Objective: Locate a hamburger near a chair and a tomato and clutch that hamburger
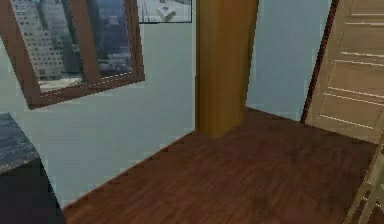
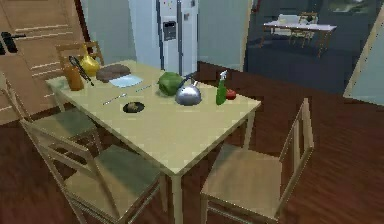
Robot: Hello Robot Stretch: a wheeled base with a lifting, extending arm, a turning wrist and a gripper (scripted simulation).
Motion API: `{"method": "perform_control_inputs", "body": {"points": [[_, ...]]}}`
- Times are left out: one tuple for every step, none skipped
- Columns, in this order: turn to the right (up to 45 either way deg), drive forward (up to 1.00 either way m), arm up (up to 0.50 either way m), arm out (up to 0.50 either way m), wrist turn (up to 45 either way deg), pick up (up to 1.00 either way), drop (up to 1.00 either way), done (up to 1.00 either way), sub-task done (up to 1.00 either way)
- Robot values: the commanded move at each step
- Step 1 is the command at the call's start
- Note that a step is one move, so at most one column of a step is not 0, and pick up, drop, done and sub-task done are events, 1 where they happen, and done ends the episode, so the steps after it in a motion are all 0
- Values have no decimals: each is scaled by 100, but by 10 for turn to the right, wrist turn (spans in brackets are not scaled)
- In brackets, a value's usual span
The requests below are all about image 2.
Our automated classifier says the silver fork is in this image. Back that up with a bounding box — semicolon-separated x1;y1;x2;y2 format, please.
134;84;153;94

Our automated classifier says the yellow vase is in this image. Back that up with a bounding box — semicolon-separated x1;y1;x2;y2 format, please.
78;43;101;78

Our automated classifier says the pale blue cloth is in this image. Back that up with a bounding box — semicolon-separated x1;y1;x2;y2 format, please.
108;74;144;89

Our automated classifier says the white fridge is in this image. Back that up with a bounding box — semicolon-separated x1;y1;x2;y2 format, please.
128;0;200;77

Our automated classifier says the green lettuce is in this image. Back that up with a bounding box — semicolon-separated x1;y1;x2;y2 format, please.
157;71;185;97

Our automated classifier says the pale wooden chair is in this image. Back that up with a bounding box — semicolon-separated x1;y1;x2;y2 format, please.
19;118;169;224
200;97;315;224
55;40;105;69
0;71;104;154

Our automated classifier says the pale wooden dining table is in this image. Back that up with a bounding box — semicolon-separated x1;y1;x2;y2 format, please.
45;59;262;224

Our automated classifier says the silver kettle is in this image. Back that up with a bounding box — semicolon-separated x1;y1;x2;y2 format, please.
174;73;203;107

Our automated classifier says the wooden far chair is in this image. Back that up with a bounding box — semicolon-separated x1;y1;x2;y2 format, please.
288;11;319;48

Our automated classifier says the green spray bottle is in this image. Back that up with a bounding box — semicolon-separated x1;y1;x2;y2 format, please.
215;69;229;106

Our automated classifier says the black door handle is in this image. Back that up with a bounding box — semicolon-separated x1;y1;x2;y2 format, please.
0;31;27;54

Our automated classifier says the black spatula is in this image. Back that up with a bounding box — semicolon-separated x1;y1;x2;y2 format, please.
68;55;95;87

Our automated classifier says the brown wooden door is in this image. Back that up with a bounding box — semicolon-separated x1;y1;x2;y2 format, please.
0;0;91;127

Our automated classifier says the silver knife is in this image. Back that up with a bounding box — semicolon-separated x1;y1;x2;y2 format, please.
101;92;128;106

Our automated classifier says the white far table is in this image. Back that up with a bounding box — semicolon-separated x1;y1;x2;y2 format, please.
260;20;338;59

